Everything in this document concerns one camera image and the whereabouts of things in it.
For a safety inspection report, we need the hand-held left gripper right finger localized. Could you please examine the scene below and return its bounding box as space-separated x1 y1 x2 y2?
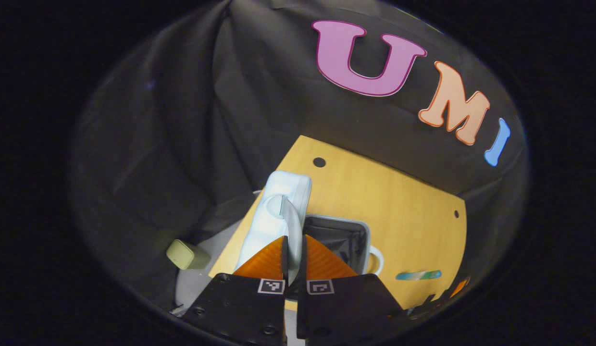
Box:
297 235 404 343

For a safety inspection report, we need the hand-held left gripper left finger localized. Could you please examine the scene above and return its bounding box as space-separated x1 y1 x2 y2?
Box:
182 235 289 346

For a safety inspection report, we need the blue green gradient bottle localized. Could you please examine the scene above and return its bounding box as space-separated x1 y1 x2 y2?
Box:
395 270 443 281

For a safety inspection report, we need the white suitcase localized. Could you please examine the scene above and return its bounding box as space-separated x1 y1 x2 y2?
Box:
233 171 385 289

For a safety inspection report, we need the beige rounded box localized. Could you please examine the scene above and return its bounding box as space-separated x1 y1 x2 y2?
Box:
166 239 211 271

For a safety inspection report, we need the black backdrop cloth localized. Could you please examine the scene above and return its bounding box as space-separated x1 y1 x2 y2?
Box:
70 0 529 308

